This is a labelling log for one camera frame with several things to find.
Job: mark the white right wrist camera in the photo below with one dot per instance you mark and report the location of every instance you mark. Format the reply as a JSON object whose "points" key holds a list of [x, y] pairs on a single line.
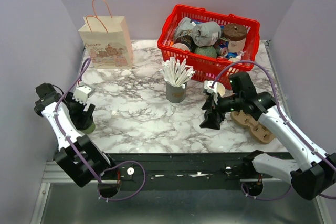
{"points": [[210, 88]]}

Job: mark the green textured ball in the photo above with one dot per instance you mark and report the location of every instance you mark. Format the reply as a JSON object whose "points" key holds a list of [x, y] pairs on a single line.
{"points": [[207, 51]]}

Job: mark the white wrapped straws bundle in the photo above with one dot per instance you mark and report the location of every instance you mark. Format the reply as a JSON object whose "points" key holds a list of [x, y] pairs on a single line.
{"points": [[177, 73]]}

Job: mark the grey straw holder cup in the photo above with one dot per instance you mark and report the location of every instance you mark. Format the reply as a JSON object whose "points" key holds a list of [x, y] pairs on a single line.
{"points": [[175, 94]]}

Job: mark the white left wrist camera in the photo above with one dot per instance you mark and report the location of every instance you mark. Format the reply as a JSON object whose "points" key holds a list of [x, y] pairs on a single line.
{"points": [[82, 94]]}

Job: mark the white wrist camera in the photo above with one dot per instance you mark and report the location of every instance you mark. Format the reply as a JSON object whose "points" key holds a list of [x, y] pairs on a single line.
{"points": [[82, 94], [210, 88]]}

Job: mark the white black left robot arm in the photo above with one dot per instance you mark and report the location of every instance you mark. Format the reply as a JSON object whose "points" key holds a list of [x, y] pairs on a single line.
{"points": [[77, 154]]}

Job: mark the red plastic shopping basket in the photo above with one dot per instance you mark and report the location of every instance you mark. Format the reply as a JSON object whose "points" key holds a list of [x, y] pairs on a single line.
{"points": [[206, 68]]}

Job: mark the grey wrapped bundle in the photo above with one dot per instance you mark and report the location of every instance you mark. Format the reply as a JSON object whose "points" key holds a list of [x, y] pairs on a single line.
{"points": [[206, 34]]}

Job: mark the green paper coffee cup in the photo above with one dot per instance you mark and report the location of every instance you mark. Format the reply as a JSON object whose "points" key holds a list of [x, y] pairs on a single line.
{"points": [[90, 129]]}

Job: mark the brown lidded white tub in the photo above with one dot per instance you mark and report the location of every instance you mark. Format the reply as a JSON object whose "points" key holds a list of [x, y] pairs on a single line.
{"points": [[236, 35]]}

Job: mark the cream printed paper bag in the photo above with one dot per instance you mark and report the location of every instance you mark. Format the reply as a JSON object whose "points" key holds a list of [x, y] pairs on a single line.
{"points": [[107, 41]]}

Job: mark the black mounting base rail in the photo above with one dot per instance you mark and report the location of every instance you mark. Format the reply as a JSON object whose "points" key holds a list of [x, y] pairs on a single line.
{"points": [[179, 171]]}

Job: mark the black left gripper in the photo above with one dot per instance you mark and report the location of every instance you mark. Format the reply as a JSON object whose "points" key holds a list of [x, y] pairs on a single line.
{"points": [[81, 119]]}

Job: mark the red blue drink can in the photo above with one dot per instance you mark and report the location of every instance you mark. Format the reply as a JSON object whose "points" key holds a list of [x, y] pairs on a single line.
{"points": [[221, 48]]}

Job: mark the white pump bottle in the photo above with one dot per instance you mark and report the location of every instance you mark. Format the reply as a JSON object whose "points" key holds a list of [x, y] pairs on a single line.
{"points": [[235, 56]]}

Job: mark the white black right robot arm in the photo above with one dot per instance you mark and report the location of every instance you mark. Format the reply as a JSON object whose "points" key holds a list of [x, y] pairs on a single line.
{"points": [[312, 169]]}

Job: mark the dark printed paper cup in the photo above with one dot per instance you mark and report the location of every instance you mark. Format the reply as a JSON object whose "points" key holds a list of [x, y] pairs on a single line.
{"points": [[184, 41]]}

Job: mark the brown cardboard cup carrier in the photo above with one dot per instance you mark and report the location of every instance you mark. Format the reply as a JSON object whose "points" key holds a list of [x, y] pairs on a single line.
{"points": [[259, 132]]}

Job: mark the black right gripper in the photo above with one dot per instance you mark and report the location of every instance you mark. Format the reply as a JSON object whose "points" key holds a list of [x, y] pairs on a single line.
{"points": [[211, 121]]}

